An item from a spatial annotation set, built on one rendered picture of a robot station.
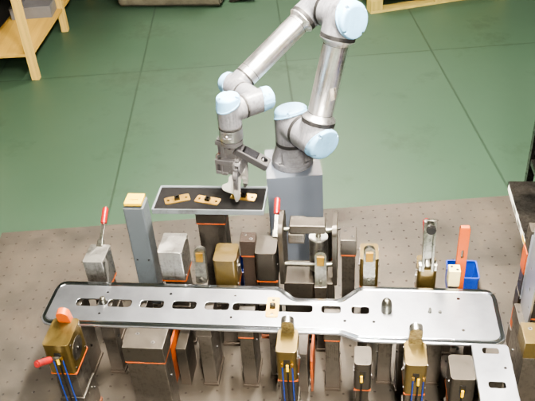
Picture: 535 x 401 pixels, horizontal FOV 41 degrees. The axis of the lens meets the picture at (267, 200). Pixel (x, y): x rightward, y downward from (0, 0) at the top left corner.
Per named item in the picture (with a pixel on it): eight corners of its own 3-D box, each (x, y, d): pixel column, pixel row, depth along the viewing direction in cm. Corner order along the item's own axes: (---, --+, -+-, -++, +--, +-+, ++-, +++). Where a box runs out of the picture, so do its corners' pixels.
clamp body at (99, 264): (103, 340, 254) (81, 262, 233) (111, 317, 263) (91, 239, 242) (123, 341, 253) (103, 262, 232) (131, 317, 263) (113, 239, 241)
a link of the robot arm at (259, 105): (257, 77, 231) (228, 87, 227) (277, 89, 223) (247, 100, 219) (259, 99, 236) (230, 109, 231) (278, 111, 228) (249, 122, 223)
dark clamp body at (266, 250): (261, 339, 250) (253, 253, 228) (264, 314, 260) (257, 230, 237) (282, 340, 249) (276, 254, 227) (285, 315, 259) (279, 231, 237)
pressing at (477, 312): (35, 331, 219) (33, 327, 218) (60, 281, 237) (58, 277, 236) (507, 347, 202) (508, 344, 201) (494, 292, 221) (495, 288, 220)
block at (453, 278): (439, 355, 239) (449, 271, 218) (439, 347, 242) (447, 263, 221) (450, 356, 239) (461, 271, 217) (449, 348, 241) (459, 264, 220)
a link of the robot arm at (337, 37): (310, 144, 259) (345, -10, 235) (337, 161, 248) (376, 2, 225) (283, 146, 252) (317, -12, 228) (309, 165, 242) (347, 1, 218)
